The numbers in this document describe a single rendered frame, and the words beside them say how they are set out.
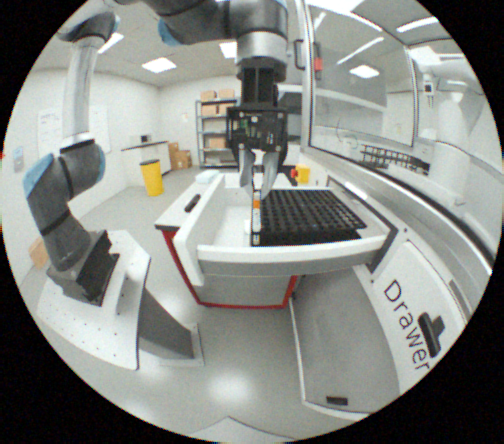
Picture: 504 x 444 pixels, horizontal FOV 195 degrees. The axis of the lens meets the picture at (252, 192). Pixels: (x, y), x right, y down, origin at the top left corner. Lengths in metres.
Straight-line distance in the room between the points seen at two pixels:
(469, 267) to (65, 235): 0.64
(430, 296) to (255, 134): 0.32
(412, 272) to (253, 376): 0.94
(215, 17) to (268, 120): 0.17
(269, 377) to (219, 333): 0.41
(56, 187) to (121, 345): 0.33
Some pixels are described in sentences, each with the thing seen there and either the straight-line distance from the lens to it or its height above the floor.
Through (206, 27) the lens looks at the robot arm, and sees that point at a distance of 0.26.
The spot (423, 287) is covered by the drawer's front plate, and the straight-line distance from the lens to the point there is 0.26.
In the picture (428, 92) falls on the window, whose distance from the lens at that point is 0.30.
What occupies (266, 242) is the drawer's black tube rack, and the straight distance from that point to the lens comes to 0.27.
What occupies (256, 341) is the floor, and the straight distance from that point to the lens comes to 1.07.
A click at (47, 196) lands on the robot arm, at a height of 1.00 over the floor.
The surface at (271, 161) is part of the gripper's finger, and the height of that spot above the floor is 1.01.
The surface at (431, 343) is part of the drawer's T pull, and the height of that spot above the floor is 0.91.
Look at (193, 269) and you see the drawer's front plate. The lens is 0.23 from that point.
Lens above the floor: 1.05
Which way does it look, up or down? 24 degrees down
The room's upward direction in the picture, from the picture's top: straight up
